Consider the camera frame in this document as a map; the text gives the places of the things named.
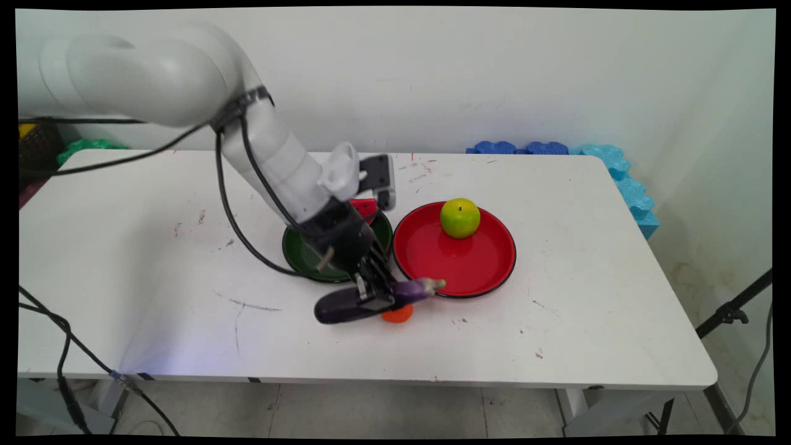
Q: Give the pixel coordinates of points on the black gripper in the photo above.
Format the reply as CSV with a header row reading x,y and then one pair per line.
x,y
343,238

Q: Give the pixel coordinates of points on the purple toy eggplant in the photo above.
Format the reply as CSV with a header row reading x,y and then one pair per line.
x,y
337,308

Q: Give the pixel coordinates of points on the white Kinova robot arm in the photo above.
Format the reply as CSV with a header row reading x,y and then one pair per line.
x,y
167,80

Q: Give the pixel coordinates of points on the orange toy fruit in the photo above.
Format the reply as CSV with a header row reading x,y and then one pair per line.
x,y
397,315

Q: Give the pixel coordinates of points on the red toy block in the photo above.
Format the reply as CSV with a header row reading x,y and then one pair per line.
x,y
366,209

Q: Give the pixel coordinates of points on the dark green plate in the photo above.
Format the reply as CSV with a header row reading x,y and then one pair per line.
x,y
296,253

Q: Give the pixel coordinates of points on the red plate with black rim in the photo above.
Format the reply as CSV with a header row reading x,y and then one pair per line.
x,y
460,259

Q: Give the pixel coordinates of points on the green apple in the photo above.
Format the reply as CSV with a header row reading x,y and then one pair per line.
x,y
460,218

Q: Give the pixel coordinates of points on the dark blue foam mat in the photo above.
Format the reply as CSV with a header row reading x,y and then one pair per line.
x,y
544,148
492,148

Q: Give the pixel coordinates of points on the white table leg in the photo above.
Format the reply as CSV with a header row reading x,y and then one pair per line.
x,y
575,408

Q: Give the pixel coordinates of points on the cyan foam mat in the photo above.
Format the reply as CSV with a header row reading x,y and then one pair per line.
x,y
630,188

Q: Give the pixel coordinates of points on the green foam mat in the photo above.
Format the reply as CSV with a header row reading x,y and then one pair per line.
x,y
86,148

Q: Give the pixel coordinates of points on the black tripod stand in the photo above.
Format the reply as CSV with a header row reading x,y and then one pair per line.
x,y
729,312

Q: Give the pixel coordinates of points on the dark red foam mat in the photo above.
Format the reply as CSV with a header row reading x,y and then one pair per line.
x,y
28,193

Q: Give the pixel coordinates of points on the black plastic crate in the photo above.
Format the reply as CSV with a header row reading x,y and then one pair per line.
x,y
38,151

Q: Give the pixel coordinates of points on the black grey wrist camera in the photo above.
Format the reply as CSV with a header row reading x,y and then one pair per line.
x,y
380,176

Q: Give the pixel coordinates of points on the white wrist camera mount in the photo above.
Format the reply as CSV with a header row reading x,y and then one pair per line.
x,y
341,173

